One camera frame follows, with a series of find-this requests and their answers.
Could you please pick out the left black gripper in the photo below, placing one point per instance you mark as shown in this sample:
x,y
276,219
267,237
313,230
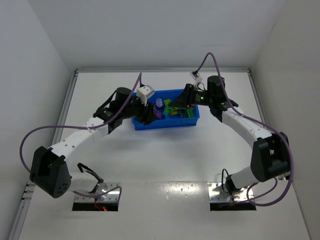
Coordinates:
x,y
145,113

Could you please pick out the metal base plate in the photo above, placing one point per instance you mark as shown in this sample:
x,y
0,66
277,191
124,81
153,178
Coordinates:
x,y
106,199
219,200

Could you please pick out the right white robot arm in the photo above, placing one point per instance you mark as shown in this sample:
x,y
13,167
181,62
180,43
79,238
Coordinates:
x,y
270,155

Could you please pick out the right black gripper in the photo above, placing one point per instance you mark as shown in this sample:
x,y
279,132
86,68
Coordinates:
x,y
188,97

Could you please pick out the purple paw print lego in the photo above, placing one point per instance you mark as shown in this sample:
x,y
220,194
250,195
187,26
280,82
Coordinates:
x,y
159,102

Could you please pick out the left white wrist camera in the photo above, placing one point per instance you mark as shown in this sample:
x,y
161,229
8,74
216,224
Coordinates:
x,y
144,93

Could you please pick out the bright green plate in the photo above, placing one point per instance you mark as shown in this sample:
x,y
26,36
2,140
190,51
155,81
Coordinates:
x,y
167,109

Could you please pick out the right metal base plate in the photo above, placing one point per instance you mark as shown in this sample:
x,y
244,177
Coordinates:
x,y
219,200

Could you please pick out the lime yellow lego brick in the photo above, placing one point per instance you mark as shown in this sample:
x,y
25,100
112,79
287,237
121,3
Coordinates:
x,y
173,113

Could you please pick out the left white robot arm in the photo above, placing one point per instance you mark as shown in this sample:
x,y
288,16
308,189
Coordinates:
x,y
50,169

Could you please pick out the green brick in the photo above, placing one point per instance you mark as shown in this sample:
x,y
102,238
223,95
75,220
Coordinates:
x,y
186,113

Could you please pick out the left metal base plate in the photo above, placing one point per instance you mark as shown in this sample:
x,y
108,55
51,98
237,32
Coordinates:
x,y
106,199

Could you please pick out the blue divided plastic bin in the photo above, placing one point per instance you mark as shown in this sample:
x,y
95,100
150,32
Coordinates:
x,y
169,121

